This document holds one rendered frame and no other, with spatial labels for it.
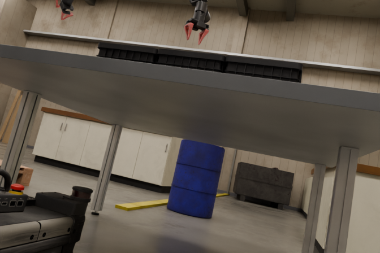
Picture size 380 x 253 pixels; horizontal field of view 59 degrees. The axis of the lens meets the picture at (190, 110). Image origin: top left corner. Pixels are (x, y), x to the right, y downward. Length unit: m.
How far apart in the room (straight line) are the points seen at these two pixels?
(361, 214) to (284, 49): 7.22
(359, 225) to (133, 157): 3.53
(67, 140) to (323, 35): 6.98
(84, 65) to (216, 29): 9.26
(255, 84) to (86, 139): 5.23
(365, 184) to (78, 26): 10.45
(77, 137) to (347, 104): 5.48
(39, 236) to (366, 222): 2.39
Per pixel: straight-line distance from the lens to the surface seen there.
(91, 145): 5.84
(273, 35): 9.86
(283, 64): 1.33
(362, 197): 2.93
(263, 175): 7.81
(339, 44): 9.83
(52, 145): 6.29
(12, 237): 0.96
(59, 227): 1.10
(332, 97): 0.79
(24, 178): 3.38
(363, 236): 2.95
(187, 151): 3.55
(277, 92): 0.78
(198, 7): 1.72
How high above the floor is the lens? 0.47
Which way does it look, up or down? 9 degrees up
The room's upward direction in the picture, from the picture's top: 12 degrees clockwise
